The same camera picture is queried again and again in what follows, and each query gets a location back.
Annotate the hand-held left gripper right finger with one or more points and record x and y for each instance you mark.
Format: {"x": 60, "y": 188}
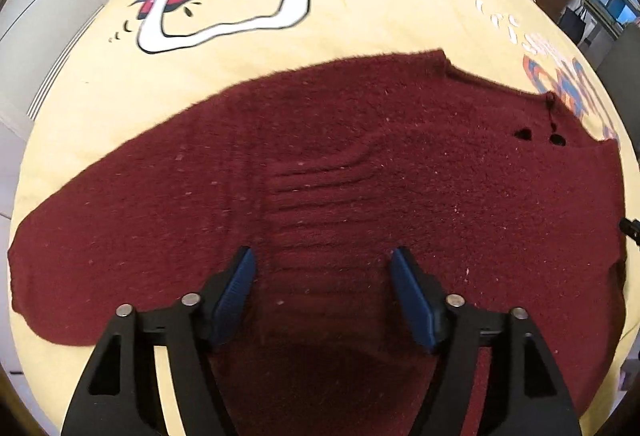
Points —
{"x": 412, "y": 296}

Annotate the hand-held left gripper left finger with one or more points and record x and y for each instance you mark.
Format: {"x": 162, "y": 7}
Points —
{"x": 235, "y": 288}

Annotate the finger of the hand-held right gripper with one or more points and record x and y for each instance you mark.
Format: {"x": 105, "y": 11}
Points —
{"x": 632, "y": 231}

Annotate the maroon knit sweater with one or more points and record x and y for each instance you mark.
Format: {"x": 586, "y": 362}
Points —
{"x": 350, "y": 140}

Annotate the grey chair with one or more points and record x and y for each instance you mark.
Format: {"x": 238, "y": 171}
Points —
{"x": 622, "y": 60}

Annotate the dark tote bag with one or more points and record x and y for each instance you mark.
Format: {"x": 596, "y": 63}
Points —
{"x": 573, "y": 25}

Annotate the yellow printed blanket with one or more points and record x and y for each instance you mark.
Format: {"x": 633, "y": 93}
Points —
{"x": 350, "y": 25}

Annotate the white vent grille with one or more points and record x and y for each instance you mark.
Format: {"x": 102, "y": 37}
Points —
{"x": 62, "y": 65}

